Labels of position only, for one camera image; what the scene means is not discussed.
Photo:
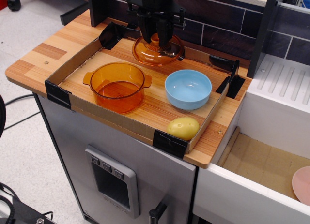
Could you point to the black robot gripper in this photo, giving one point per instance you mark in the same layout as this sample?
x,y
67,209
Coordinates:
x,y
159,16

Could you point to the orange transparent pot lid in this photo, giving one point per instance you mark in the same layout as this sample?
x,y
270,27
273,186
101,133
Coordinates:
x,y
154,55

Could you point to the orange transparent plastic pot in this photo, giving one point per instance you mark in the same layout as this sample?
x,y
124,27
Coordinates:
x,y
118,86

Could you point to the cardboard fence with black tape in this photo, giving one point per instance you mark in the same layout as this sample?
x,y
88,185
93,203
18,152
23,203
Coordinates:
x,y
148,121

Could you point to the light blue bowl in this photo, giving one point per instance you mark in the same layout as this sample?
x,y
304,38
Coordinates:
x,y
188,89

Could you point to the black metal stand base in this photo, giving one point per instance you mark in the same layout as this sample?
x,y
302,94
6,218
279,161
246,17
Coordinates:
x,y
69,16

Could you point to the yellow toy potato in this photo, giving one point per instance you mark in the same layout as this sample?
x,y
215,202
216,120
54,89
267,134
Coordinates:
x,y
183,128

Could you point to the black caster wheel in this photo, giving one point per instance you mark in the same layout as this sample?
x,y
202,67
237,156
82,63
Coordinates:
x,y
14,5

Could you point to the grey toy kitchen cabinet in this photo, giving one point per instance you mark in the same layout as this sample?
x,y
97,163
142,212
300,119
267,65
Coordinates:
x,y
160,176

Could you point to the grey dispenser panel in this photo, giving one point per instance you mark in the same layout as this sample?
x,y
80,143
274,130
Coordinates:
x,y
116,182

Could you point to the white toy sink unit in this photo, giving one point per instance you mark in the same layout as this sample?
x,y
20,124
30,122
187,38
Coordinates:
x,y
249,181

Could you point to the pink plate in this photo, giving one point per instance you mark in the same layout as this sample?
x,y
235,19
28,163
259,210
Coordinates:
x,y
301,185

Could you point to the black vertical post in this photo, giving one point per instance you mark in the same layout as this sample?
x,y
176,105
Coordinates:
x,y
263,37

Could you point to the black cabinet door handle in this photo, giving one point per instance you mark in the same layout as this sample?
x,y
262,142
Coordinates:
x,y
155,214

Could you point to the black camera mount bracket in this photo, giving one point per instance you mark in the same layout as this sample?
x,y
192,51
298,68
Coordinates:
x,y
14,211

